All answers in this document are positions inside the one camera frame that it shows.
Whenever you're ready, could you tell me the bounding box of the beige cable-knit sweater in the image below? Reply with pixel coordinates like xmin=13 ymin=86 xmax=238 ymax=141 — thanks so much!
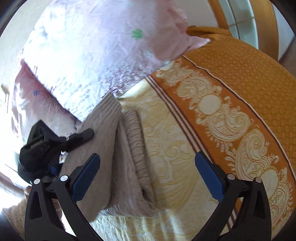
xmin=60 ymin=92 xmax=158 ymax=222

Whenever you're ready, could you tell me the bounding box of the pink floral pillow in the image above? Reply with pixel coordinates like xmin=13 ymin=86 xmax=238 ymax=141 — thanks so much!
xmin=11 ymin=1 xmax=209 ymax=141

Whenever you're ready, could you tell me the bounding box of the yellow orange patterned bedsheet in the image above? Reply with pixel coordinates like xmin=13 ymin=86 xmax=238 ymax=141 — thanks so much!
xmin=0 ymin=26 xmax=296 ymax=241

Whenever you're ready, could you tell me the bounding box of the wooden cabinet with glass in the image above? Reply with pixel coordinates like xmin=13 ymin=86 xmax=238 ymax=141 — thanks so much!
xmin=208 ymin=1 xmax=287 ymax=61

